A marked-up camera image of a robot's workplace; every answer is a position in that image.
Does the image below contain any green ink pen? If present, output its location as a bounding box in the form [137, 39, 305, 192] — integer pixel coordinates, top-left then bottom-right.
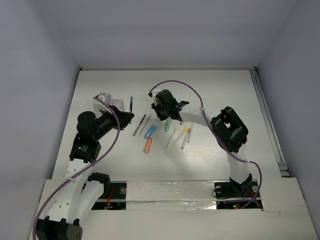
[129, 95, 133, 124]

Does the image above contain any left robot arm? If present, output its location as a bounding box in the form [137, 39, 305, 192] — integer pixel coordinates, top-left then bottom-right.
[32, 105, 134, 240]

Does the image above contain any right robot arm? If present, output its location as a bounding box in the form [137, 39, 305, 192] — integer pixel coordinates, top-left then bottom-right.
[148, 88, 252, 197]

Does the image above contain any green correction tape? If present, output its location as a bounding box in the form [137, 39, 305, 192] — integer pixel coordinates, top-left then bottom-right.
[164, 118, 172, 132]

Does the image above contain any black pen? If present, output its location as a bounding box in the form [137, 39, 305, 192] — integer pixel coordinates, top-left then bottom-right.
[133, 114, 147, 136]

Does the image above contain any light green pen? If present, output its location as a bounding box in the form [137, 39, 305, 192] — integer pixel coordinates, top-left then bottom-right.
[138, 114, 151, 137]

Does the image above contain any yellow-green highlighter pen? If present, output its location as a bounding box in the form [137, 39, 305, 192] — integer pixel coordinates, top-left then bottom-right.
[166, 128, 177, 149]

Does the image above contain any white divided container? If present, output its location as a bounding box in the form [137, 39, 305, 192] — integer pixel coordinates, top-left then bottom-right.
[93, 98, 125, 113]

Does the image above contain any yellow tipped marker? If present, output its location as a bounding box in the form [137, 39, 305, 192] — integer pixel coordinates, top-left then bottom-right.
[173, 127, 188, 145]

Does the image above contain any orange banded white marker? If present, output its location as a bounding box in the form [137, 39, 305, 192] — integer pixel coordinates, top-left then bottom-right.
[187, 122, 195, 143]

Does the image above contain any blue correction tape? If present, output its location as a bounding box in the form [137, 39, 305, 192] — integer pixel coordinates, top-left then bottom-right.
[144, 125, 157, 139]

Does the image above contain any pink tipped white marker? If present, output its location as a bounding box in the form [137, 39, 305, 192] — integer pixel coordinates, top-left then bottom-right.
[180, 128, 191, 150]

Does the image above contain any orange correction tape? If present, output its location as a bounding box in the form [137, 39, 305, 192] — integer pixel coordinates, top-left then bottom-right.
[143, 137, 153, 154]

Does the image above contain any white foam front board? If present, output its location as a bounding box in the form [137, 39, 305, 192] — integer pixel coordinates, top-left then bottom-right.
[28, 176, 315, 240]

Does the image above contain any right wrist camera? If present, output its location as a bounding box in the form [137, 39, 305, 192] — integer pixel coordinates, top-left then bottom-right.
[148, 87, 162, 105]

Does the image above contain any aluminium side rail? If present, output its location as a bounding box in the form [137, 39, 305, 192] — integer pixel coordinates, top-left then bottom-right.
[249, 68, 291, 178]

